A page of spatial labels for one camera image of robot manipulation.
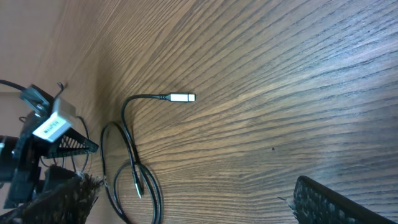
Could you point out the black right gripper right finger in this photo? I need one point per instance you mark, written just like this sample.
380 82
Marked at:
317 204

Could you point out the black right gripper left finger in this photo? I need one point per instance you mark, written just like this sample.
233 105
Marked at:
69 203

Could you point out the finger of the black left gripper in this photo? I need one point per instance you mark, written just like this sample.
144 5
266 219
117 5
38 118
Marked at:
71 143

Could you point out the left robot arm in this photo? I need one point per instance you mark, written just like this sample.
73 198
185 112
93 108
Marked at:
20 159

